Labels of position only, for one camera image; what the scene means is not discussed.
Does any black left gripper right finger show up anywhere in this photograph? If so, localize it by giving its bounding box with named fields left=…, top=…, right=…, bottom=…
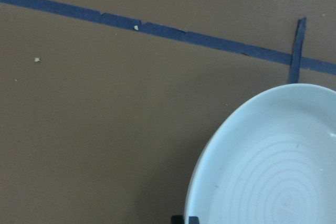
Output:
left=188, top=216, right=199, bottom=224

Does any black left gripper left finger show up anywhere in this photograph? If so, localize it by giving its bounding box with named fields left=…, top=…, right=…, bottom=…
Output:
left=171, top=215, right=183, bottom=224

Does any light blue plate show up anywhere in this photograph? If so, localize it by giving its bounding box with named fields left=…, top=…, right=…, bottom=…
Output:
left=184, top=84, right=335, bottom=223

